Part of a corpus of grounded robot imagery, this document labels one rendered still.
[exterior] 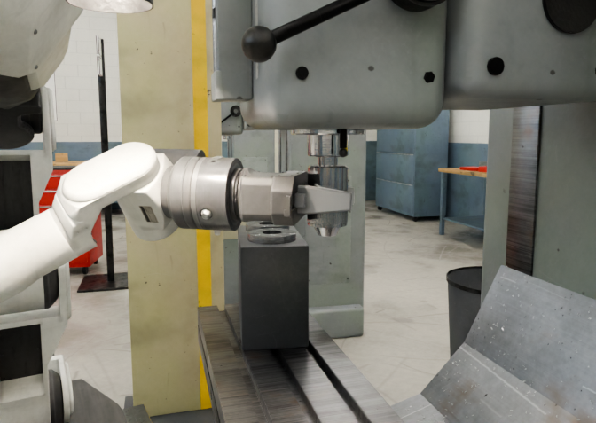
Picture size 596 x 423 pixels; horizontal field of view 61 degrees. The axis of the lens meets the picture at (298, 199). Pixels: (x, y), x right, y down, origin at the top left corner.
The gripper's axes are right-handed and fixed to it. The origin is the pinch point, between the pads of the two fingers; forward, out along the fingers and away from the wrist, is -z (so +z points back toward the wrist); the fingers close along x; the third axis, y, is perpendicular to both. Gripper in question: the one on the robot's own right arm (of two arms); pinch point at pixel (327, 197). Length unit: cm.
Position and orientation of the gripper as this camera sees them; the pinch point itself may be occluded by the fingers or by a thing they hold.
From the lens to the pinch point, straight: 59.5
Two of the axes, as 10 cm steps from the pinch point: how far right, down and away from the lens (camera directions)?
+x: 1.7, -1.2, 9.8
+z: -9.9, -0.4, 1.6
